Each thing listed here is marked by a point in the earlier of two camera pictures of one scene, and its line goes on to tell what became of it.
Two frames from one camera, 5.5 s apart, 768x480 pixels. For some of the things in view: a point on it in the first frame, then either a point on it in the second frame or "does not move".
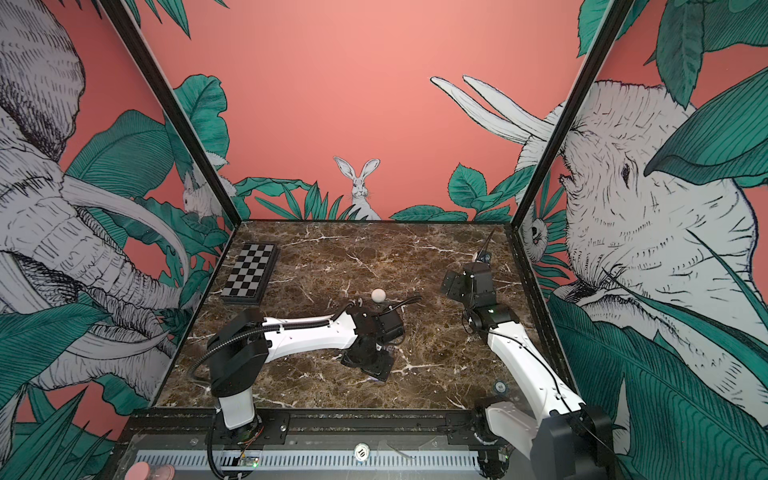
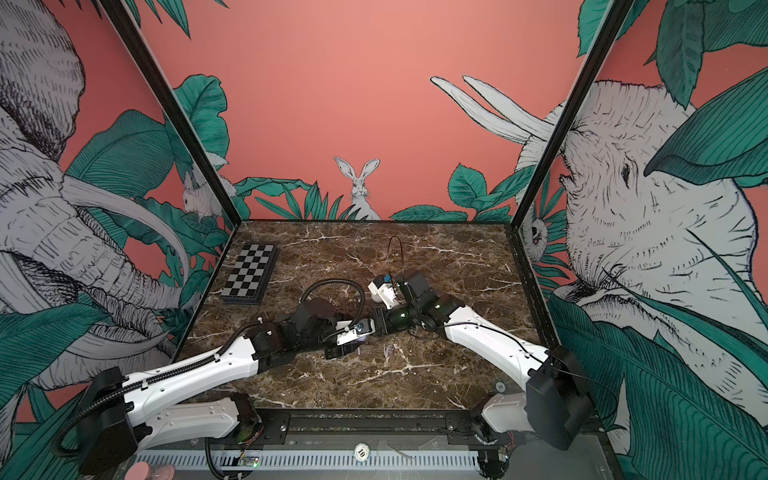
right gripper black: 463,282 → 379,316
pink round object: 146,471 does not move
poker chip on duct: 362,451 does not move
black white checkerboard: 251,273 does not move
